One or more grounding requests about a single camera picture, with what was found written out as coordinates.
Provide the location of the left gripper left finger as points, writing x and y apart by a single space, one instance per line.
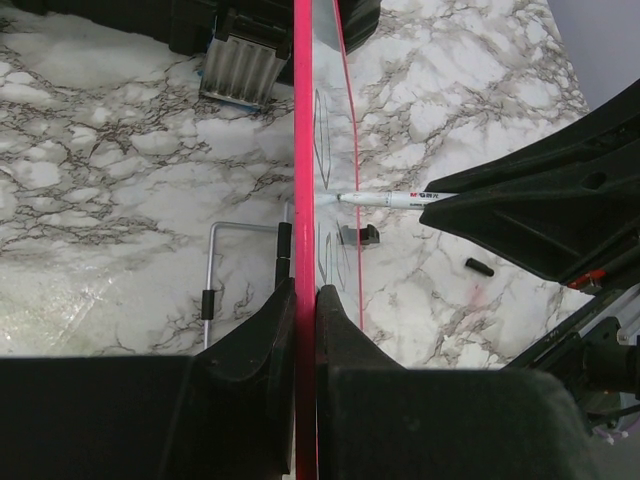
249 379

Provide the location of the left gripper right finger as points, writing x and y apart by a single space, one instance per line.
360 435

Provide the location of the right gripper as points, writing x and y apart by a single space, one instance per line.
565 208

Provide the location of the black marker cap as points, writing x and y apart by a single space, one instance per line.
479 267

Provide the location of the black and white marker pen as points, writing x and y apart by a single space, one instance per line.
389 199

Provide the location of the pink framed whiteboard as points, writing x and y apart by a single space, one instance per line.
327 245

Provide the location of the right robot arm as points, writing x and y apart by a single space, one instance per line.
595 354

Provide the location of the black plastic toolbox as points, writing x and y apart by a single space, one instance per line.
247 46

